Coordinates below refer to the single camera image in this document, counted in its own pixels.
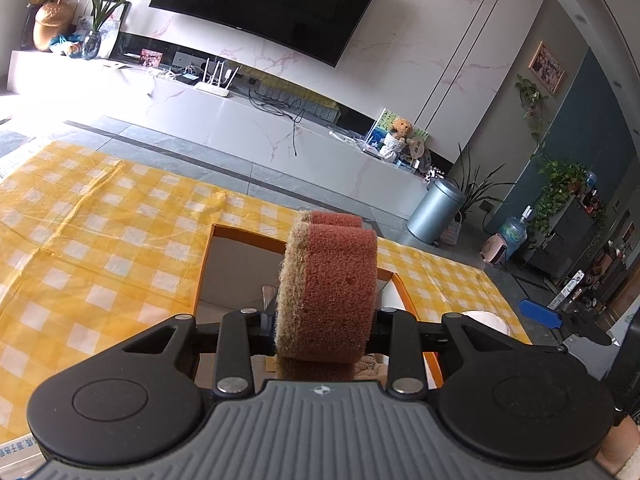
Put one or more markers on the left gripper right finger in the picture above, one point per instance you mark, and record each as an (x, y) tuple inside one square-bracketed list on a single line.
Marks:
[(395, 334)]

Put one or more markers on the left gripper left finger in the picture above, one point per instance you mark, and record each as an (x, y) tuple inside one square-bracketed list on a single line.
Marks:
[(243, 334)]

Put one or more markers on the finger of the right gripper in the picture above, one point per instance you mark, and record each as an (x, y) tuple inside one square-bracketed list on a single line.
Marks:
[(540, 314)]

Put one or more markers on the white round cloth pad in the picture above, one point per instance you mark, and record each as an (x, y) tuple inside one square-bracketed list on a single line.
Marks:
[(495, 322)]

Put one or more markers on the brown red sponge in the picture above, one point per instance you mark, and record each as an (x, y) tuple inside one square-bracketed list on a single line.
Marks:
[(326, 297)]

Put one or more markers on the brown plush towel bundle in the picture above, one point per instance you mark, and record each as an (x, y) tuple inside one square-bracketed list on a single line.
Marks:
[(372, 367)]

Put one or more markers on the orange white storage box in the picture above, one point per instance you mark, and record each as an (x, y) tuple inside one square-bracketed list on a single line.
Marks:
[(241, 269)]

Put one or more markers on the pink small stool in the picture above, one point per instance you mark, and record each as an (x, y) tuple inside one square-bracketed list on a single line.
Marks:
[(494, 249)]

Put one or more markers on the blue water bottle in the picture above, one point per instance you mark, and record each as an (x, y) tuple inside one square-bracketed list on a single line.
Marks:
[(514, 231)]

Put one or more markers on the grey metal trash can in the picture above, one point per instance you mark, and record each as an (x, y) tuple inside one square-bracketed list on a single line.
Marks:
[(439, 205)]

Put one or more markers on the hanging green vine plant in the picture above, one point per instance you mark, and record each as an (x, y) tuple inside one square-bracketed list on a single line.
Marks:
[(562, 180)]

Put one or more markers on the floor plant by trash can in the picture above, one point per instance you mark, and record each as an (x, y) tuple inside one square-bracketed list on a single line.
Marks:
[(474, 191)]

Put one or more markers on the yellow checkered tablecloth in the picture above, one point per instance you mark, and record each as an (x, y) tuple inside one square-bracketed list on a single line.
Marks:
[(95, 249)]

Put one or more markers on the teddy bear figure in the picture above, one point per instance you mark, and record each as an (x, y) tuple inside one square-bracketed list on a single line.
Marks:
[(395, 139)]

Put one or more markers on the white tv console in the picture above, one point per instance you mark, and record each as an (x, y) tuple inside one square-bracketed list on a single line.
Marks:
[(81, 89)]

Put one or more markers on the white wifi router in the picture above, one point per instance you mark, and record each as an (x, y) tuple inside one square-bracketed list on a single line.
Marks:
[(217, 78)]

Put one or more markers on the small milk carton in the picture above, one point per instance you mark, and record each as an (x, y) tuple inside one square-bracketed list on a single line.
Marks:
[(20, 458)]

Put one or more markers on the green plant in vase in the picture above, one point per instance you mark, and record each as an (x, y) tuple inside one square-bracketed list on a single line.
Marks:
[(101, 11)]

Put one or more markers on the acorn shaped jar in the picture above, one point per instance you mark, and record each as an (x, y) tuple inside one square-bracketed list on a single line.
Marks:
[(51, 20)]

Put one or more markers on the framed wall picture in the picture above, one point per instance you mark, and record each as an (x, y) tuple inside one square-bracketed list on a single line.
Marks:
[(546, 68)]

